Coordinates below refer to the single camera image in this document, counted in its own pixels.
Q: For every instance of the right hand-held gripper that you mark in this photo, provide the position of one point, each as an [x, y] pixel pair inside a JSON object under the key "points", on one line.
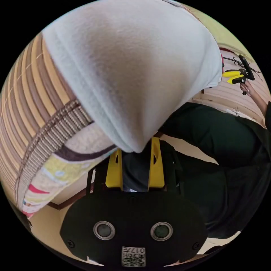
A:
{"points": [[240, 80]]}

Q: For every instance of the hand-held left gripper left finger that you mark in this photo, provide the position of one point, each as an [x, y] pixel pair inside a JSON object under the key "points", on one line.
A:
{"points": [[114, 171]]}

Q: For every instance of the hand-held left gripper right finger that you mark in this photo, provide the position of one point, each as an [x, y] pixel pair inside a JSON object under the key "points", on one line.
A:
{"points": [[156, 169]]}

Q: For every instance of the white thermal shirt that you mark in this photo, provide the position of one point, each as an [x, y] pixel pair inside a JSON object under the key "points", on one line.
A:
{"points": [[131, 69]]}

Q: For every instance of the person's right forearm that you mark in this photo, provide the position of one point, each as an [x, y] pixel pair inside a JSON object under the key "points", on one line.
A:
{"points": [[259, 104]]}

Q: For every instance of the person's right hand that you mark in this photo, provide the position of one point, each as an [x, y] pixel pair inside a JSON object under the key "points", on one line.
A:
{"points": [[248, 88]]}

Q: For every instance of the beige slatted cupboard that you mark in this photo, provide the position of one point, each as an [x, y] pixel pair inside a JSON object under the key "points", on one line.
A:
{"points": [[222, 95]]}

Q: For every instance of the person's body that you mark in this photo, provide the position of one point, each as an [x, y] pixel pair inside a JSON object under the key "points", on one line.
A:
{"points": [[222, 158]]}

